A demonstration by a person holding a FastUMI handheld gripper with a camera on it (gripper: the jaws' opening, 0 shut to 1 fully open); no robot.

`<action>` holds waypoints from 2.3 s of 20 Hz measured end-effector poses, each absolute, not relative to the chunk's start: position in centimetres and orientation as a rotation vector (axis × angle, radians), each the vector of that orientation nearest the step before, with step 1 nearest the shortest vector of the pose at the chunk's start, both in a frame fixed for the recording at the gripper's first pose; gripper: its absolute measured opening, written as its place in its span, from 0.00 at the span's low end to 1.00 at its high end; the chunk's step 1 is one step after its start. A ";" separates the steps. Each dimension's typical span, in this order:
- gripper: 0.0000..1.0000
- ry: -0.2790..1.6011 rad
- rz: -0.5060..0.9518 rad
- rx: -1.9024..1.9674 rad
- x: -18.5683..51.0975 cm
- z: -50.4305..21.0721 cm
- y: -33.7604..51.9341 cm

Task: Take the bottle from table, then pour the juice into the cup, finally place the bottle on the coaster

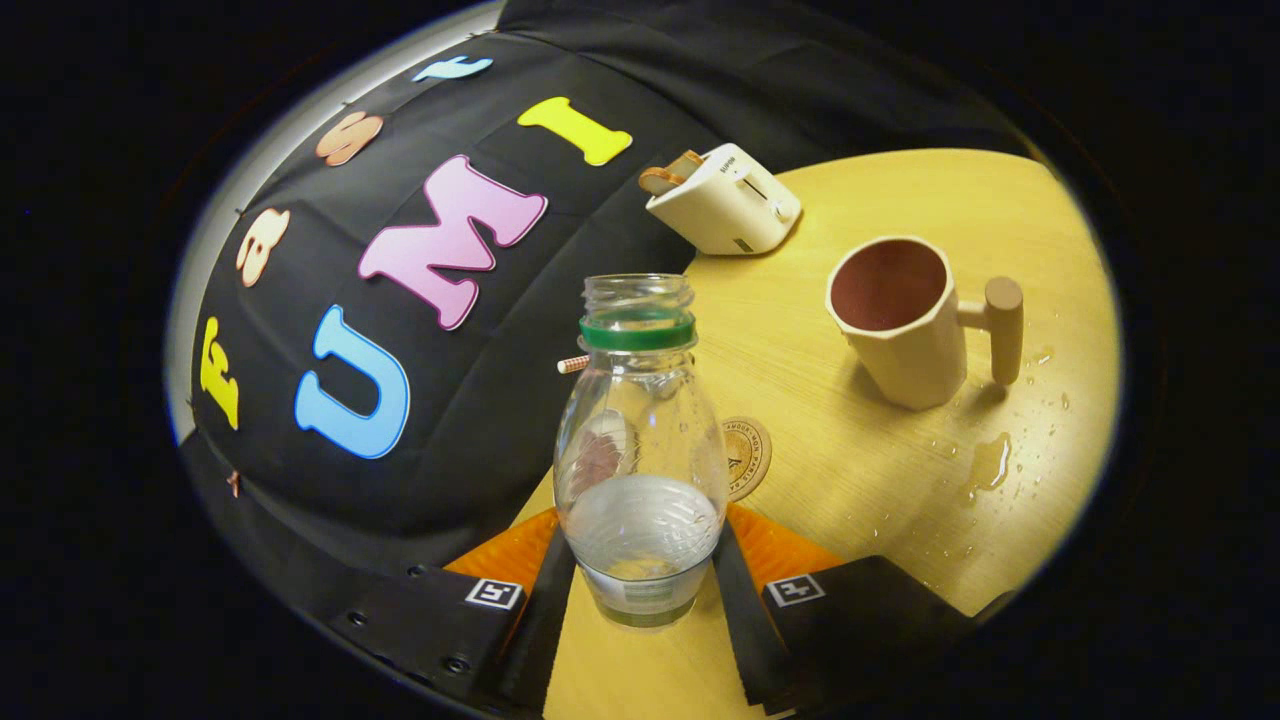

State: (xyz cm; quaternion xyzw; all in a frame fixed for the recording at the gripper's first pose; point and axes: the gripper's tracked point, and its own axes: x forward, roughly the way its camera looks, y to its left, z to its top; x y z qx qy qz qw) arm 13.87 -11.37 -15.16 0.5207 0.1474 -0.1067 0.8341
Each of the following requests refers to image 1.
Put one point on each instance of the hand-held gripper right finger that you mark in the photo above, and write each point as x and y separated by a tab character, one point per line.
745	630

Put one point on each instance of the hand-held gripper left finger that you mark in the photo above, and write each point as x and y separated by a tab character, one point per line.
550	620

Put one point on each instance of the round cork coaster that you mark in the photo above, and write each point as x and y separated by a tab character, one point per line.
752	455

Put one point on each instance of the clear plastic juice bottle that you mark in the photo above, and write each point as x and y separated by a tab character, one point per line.
640	450

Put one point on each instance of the wooden table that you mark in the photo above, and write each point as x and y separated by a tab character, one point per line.
800	330

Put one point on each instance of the white toaster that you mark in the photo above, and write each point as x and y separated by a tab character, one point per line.
725	205

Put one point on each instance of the toast bread slice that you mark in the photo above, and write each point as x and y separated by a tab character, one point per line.
686	162
658	181

